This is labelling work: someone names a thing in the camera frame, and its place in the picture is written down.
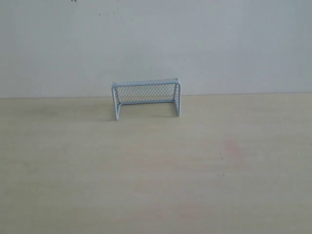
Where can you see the white miniature soccer goal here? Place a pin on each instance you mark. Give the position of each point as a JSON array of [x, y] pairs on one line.
[[147, 92]]

